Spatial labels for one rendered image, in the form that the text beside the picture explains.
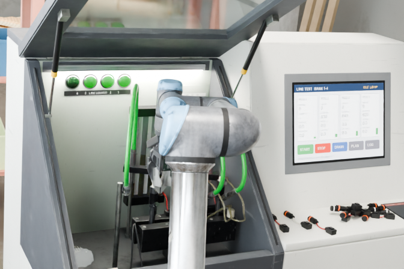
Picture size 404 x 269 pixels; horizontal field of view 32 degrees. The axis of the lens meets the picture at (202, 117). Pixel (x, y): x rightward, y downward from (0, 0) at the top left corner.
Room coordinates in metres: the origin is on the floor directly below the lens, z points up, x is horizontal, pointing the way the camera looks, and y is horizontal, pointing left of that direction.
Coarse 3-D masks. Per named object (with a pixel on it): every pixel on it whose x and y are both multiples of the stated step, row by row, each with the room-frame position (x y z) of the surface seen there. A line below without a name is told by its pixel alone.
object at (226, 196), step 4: (244, 156) 2.10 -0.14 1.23; (244, 160) 2.09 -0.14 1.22; (244, 164) 2.08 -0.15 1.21; (212, 168) 2.27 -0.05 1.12; (244, 168) 2.08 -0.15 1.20; (212, 172) 2.28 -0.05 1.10; (244, 172) 2.08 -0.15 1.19; (244, 176) 2.08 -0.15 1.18; (244, 180) 2.08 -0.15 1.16; (240, 184) 2.08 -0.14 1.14; (244, 184) 2.08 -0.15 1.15; (236, 188) 2.12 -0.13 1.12; (240, 188) 2.09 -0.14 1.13; (228, 192) 2.14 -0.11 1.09; (232, 192) 2.12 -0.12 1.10; (236, 192) 2.11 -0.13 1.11; (224, 196) 2.16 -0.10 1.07; (228, 196) 2.15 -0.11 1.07
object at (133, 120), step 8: (136, 88) 2.09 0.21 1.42; (136, 96) 2.22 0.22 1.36; (136, 104) 2.24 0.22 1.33; (136, 112) 2.25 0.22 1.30; (136, 120) 2.26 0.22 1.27; (128, 128) 1.94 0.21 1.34; (136, 128) 2.27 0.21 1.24; (128, 136) 1.92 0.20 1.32; (128, 144) 1.91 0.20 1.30; (128, 152) 1.90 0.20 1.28; (128, 160) 1.90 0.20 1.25; (128, 168) 1.90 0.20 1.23; (128, 176) 1.91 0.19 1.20; (128, 184) 1.94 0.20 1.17
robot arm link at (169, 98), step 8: (168, 96) 1.95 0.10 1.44; (176, 96) 1.94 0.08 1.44; (184, 96) 1.95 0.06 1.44; (192, 96) 1.96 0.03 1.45; (160, 104) 1.95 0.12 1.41; (168, 104) 1.90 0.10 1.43; (176, 104) 1.90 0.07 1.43; (184, 104) 1.90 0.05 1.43; (192, 104) 1.93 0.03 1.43; (160, 112) 1.93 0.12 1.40
